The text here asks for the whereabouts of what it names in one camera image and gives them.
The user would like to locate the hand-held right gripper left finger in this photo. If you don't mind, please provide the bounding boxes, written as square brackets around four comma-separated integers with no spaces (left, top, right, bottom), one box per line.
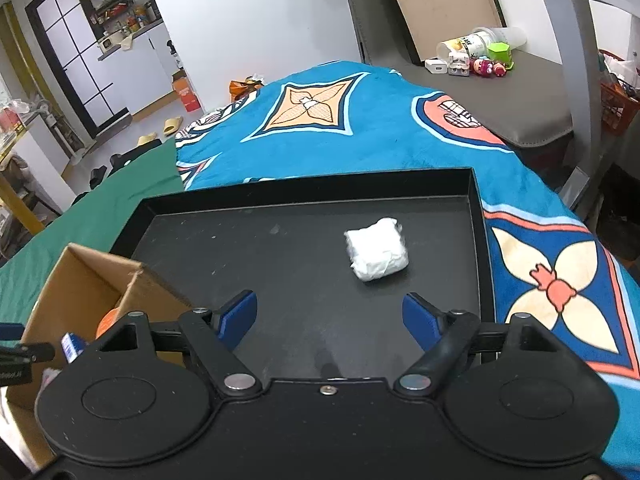
[97,289,263,395]

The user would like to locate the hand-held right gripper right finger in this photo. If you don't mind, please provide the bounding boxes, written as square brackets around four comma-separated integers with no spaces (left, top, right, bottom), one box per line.
[395,292,568,395]

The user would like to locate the small blue white packet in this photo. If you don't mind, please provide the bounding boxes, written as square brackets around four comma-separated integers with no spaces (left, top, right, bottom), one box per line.
[60,332,88,363]

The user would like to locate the black tray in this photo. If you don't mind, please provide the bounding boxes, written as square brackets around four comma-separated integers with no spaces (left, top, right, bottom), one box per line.
[109,166,498,381]

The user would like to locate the white plastic bundle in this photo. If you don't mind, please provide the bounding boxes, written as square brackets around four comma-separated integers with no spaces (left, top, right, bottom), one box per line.
[344,217,410,283]

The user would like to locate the brown cardboard box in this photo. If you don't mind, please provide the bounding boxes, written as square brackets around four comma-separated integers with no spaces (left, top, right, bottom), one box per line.
[0,242,193,466]

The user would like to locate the green blanket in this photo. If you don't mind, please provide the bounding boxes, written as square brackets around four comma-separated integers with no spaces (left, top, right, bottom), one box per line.
[0,140,185,306]

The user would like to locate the yellow table leg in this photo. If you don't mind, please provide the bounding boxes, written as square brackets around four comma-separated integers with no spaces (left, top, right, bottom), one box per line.
[0,160,46,236]

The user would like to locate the blue printed blanket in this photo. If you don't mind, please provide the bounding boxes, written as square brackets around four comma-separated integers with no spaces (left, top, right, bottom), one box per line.
[175,60,640,480]

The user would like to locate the orange bag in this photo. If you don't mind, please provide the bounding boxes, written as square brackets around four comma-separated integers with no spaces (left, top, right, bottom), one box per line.
[229,77,263,103]

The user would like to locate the red cardboard box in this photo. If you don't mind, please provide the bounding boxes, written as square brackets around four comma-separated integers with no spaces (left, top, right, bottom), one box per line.
[171,76,203,113]

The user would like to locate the grey padded bench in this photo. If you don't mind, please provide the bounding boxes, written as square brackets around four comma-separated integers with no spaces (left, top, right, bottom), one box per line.
[400,45,575,150]

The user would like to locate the black framed glass door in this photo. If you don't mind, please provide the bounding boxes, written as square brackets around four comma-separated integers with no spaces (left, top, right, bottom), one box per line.
[26,0,133,141]

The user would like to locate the green toy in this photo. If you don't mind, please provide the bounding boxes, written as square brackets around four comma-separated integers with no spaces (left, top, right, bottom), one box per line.
[487,41,516,68]

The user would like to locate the clear printed plastic cup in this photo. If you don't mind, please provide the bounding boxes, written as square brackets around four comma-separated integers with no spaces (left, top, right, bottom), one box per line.
[436,26,528,63]

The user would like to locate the orange plastic basket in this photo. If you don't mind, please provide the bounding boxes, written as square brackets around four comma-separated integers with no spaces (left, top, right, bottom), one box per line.
[597,49,640,137]

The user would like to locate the grey padded headboard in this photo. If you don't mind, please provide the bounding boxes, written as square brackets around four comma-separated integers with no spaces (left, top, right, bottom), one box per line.
[340,0,416,66]

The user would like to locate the wooden board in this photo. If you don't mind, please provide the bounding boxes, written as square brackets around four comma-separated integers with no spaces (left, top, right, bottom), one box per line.
[377,0,506,63]

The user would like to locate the kitchen shelf with bottles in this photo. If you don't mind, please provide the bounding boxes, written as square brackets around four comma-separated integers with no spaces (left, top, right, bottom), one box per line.
[77,0,166,61]

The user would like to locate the grey metal frame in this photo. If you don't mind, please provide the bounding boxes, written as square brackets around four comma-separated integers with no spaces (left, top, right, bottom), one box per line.
[530,0,640,226]

